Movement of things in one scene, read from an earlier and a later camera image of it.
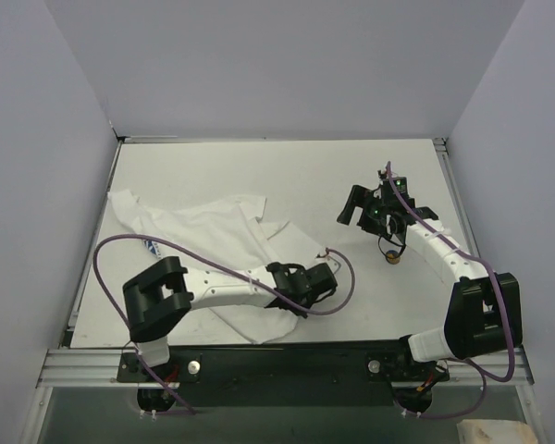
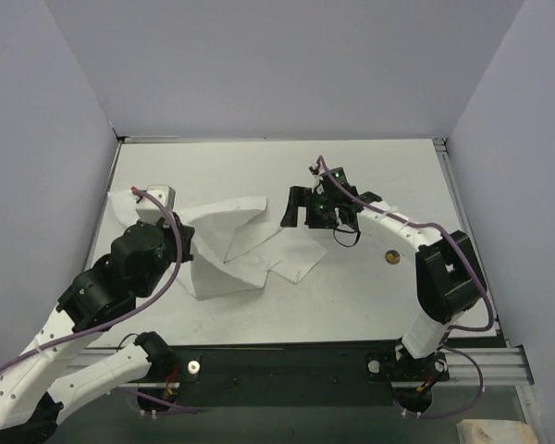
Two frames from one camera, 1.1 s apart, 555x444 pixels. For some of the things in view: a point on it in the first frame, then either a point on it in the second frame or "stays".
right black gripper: (363, 206) -> (309, 211)
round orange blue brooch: (392, 256) stays
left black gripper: (321, 278) -> (181, 236)
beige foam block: (494, 431) stays
